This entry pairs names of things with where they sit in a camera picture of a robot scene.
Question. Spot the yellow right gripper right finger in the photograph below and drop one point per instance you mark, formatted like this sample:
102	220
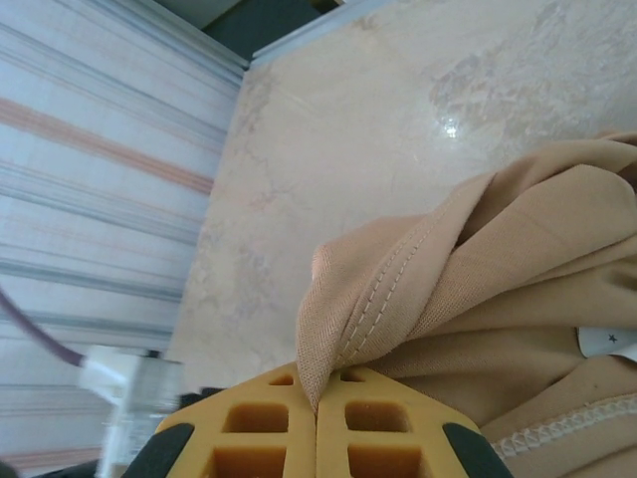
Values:
378	428

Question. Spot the tan t-shirt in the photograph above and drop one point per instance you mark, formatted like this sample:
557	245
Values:
497	279

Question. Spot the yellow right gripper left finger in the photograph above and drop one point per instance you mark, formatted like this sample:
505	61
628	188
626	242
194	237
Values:
259	428

